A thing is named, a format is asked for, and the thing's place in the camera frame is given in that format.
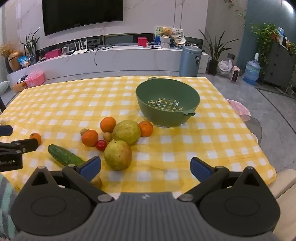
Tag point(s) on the yellow checked tablecloth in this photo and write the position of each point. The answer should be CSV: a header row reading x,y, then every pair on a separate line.
x,y
69,104

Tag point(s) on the beige cap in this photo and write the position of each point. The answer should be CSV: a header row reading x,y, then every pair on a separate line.
x,y
180,41

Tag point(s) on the hanging vine plant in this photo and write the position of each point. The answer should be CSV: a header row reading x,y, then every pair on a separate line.
x,y
238,11

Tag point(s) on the printed picture board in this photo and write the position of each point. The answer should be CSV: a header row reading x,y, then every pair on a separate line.
x,y
178,32

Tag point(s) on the red box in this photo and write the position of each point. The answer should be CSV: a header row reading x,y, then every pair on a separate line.
x,y
142,42

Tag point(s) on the beige chair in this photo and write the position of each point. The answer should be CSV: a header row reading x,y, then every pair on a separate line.
x,y
285,197

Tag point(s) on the blue water jug with pump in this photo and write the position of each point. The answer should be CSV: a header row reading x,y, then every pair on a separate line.
x,y
251,71

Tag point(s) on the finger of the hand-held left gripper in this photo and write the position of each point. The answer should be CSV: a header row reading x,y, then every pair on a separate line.
x,y
27,144
5,131

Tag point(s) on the green cucumber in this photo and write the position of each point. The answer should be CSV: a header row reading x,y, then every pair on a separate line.
x,y
66,156

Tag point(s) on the white plastic bag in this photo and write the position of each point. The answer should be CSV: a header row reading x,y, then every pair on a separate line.
x,y
225,66

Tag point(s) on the teddy bear bouquet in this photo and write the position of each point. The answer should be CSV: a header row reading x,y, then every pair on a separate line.
x,y
165,38

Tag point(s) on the striped teal clothing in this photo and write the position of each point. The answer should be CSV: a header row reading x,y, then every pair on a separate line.
x,y
7,208

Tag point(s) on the blue snack bag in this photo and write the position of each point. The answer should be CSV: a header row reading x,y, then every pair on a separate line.
x,y
23,61

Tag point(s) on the pink storage box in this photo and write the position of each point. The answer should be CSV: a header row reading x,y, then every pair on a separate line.
x,y
34,80

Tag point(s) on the long-leaf plant in black pot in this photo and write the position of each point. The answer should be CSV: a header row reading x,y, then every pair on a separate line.
x,y
216,49

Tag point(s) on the orange cardboard box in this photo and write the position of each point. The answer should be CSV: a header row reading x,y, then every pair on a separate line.
x,y
19,87

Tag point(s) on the small brown longan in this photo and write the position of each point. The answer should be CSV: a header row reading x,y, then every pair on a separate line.
x,y
83,131
97,182
107,136

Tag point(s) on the white marble television console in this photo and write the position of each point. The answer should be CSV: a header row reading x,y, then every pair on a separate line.
x,y
127,60

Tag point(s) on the pale green stool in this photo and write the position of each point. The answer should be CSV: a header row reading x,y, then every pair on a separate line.
x,y
3,88

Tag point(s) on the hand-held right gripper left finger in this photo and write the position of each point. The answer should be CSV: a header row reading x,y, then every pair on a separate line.
x,y
91,168

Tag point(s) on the red cherry tomato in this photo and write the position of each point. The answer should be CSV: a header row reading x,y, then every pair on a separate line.
x,y
101,145

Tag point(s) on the dried flower bunch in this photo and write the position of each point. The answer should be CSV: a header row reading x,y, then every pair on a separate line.
x,y
5,49

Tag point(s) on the black flat television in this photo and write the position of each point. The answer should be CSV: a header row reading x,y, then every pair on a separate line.
x,y
81,14

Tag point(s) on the dark grey drawer cabinet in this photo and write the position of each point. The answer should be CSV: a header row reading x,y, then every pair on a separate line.
x,y
278,67

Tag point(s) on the small pink heater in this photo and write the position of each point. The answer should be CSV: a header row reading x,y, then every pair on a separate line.
x,y
235,74

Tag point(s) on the magenta box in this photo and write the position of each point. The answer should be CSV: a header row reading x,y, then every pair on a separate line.
x,y
53,54

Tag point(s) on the small white clock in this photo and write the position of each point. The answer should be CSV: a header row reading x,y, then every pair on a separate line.
x,y
65,50

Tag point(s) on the green plant in glass vase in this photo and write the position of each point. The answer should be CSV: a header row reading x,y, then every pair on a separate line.
x,y
31,47

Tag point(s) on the small orange tangerine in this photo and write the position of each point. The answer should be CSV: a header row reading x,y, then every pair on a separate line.
x,y
36,138

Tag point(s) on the pink lined waste basket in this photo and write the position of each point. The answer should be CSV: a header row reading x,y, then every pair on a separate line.
x,y
238,107

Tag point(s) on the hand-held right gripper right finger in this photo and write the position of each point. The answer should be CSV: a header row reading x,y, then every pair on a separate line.
x,y
200,169

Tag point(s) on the gold vase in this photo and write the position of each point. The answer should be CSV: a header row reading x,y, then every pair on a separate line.
x,y
15,62

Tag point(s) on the leafy ivy plant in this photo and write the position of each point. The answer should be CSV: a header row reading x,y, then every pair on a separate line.
x,y
266,39

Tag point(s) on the large yellow-green pear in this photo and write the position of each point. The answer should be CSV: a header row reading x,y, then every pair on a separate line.
x,y
126,132

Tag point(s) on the green colander bowl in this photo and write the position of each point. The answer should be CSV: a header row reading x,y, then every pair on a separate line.
x,y
166,111

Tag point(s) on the blue-grey pedal bin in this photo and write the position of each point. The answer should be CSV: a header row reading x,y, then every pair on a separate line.
x,y
189,61

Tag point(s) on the transparent plastic chair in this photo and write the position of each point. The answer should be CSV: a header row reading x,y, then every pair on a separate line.
x,y
253,126

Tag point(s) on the small digital scale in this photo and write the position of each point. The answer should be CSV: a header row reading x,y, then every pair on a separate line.
x,y
156,46

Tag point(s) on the white router with antennas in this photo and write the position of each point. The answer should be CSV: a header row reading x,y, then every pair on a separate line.
x,y
81,49

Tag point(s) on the blushed yellow-green pear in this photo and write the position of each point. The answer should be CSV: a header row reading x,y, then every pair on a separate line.
x,y
118,155

